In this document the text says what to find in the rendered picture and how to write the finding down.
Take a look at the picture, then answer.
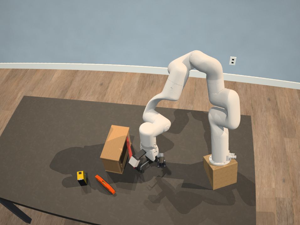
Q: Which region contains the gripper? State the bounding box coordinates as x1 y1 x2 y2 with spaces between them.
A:
140 143 159 164

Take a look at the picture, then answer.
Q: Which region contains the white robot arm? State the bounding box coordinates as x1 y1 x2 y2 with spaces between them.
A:
139 50 240 166

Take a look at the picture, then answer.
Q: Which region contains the tan wooden cabinet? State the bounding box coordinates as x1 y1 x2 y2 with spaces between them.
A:
100 125 132 174

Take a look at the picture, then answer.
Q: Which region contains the orange spirit level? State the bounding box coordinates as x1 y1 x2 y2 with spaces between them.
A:
95 175 115 194

